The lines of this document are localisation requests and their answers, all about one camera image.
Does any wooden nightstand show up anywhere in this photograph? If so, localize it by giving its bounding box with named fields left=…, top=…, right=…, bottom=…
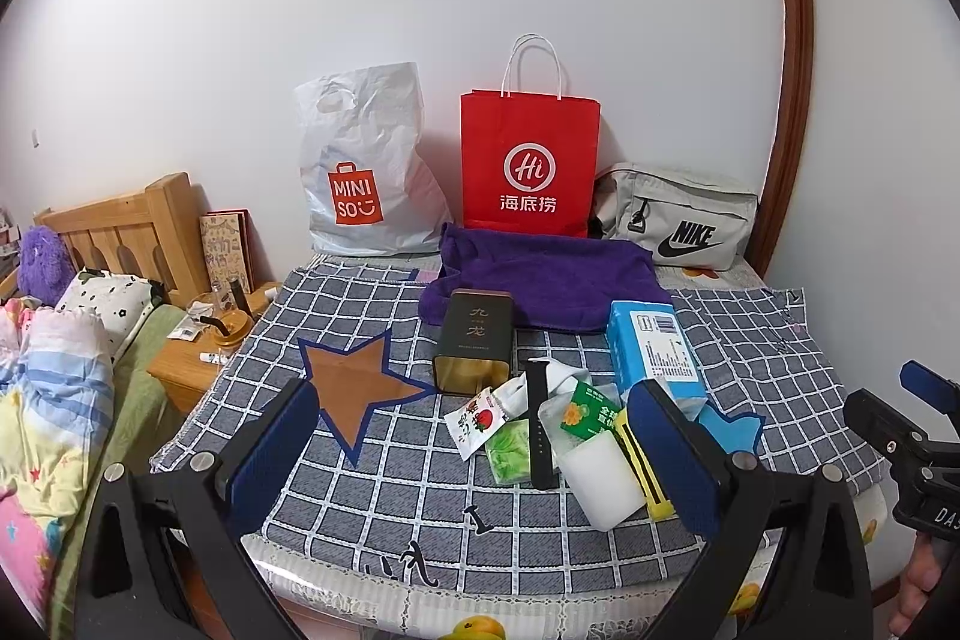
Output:
left=146, top=281, right=280, bottom=414

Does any grey Nike waist bag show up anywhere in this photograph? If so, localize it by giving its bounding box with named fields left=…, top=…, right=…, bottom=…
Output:
left=594, top=164, right=758, bottom=271

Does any brown door frame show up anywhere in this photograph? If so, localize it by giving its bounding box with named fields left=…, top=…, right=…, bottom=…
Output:
left=745, top=0, right=815, bottom=276

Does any green snack packet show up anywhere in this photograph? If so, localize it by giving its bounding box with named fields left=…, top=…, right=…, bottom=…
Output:
left=560, top=381, right=622, bottom=440

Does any fruit print wipe packet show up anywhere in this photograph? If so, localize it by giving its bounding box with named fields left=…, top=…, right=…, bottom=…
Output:
left=444, top=388, right=508, bottom=461

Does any purple towel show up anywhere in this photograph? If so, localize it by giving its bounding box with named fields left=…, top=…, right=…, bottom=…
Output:
left=418, top=224, right=672, bottom=333

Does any purple plush toy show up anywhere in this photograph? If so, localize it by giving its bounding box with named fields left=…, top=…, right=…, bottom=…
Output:
left=18, top=226, right=76, bottom=307

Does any white cotton glove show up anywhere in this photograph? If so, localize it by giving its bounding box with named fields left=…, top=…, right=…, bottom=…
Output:
left=493, top=359, right=592, bottom=419

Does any patterned book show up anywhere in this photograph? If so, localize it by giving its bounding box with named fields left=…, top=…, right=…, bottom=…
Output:
left=199, top=209, right=254, bottom=294

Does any person's right hand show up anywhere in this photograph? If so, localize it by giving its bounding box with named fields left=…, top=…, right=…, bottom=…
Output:
left=889, top=533, right=944, bottom=637

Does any grey checked cloth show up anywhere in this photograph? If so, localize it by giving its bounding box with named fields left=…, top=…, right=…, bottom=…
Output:
left=151, top=262, right=887, bottom=596

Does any yellow black pouch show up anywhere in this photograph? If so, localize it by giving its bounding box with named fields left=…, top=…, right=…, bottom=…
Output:
left=613, top=409, right=675, bottom=521

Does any amber glass teapot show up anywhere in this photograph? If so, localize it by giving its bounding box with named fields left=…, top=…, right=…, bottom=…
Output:
left=187, top=292, right=254, bottom=354

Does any dark green tea tin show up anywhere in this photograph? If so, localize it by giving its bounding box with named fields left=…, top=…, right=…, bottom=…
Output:
left=433, top=289, right=514, bottom=396

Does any black watch strap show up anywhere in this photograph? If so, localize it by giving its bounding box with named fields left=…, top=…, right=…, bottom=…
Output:
left=522, top=356, right=562, bottom=491

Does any wooden headboard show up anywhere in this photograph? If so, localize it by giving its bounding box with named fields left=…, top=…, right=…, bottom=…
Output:
left=34, top=172, right=210, bottom=308

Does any white Miniso plastic bag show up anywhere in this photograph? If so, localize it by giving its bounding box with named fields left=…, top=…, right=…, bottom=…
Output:
left=295, top=62, right=452, bottom=259

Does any red Haidilao paper bag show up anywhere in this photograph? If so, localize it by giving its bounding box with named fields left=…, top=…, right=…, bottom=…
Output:
left=460, top=67, right=601, bottom=237

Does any blue tissue box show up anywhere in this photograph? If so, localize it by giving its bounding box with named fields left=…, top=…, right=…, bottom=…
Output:
left=605, top=301, right=708, bottom=420

